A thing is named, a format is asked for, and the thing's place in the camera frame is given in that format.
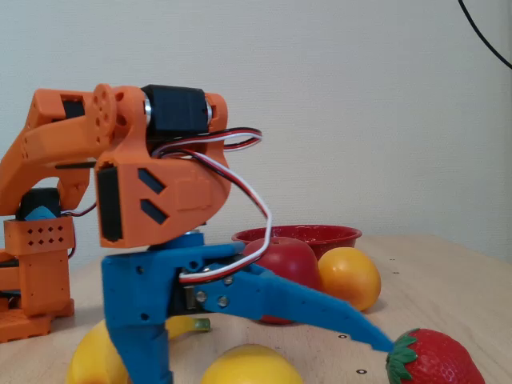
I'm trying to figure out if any red strawberry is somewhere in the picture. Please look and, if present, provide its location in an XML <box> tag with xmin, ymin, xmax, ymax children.
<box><xmin>385</xmin><ymin>327</ymin><xmax>486</xmax><ymax>384</ymax></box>

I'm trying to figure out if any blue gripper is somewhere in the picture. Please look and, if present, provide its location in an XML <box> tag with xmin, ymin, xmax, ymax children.
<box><xmin>100</xmin><ymin>231</ymin><xmax>247</xmax><ymax>384</ymax></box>

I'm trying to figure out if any red apple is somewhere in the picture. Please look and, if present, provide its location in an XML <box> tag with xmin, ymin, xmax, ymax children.
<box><xmin>242</xmin><ymin>236</ymin><xmax>321</xmax><ymax>326</ymax></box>

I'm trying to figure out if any orange fruit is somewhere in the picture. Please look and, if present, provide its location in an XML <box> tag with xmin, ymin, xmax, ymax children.
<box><xmin>317</xmin><ymin>246</ymin><xmax>382</xmax><ymax>314</ymax></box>

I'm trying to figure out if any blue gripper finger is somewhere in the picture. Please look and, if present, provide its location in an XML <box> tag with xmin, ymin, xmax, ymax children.
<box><xmin>194</xmin><ymin>264</ymin><xmax>395</xmax><ymax>354</ymax></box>

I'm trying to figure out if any red speckled bowl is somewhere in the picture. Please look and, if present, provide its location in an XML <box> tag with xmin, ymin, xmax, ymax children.
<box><xmin>230</xmin><ymin>224</ymin><xmax>363</xmax><ymax>261</ymax></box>

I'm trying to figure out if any black hanging cable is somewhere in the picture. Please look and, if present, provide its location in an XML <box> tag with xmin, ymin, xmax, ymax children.
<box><xmin>458</xmin><ymin>0</ymin><xmax>512</xmax><ymax>70</ymax></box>

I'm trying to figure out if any yellow lemon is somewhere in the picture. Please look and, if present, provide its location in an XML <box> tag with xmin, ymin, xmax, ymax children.
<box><xmin>199</xmin><ymin>344</ymin><xmax>304</xmax><ymax>384</ymax></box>

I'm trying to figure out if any red white black servo cable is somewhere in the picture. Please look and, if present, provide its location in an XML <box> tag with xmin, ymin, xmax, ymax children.
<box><xmin>150</xmin><ymin>127</ymin><xmax>274</xmax><ymax>286</ymax></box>

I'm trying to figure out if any yellow banana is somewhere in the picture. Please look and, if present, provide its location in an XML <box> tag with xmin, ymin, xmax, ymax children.
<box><xmin>65</xmin><ymin>318</ymin><xmax>212</xmax><ymax>384</ymax></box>

